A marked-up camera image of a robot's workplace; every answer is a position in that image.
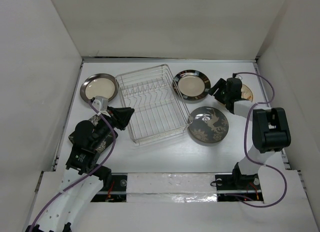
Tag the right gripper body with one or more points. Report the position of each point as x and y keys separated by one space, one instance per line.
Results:
x=227 y=95

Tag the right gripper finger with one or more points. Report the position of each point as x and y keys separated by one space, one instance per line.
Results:
x=220 y=85
x=218 y=94

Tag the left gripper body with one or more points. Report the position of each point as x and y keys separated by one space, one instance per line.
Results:
x=104 y=129

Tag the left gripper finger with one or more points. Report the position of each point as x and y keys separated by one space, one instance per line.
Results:
x=122 y=111
x=121 y=120

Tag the black square floral plate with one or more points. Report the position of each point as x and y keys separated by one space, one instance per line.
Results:
x=81 y=138

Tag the cream bird painted plate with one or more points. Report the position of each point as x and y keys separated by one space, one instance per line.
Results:
x=246 y=93

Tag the black gold rimmed plate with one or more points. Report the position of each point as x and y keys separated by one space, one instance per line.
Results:
x=191 y=85

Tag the dark grey deer plate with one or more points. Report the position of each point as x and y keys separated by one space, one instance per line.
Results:
x=208 y=125

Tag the silver rimmed cream plate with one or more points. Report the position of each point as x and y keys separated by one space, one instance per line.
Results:
x=101 y=84

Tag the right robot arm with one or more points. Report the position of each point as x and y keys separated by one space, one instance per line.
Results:
x=270 y=133

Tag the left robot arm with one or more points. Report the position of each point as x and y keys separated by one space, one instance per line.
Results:
x=83 y=176

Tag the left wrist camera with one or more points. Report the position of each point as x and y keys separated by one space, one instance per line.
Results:
x=100 y=103

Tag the wire dish rack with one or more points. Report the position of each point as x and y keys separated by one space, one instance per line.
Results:
x=159 y=108

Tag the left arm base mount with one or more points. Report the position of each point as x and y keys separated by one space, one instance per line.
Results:
x=116 y=192

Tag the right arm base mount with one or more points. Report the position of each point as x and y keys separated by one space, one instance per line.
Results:
x=247 y=190

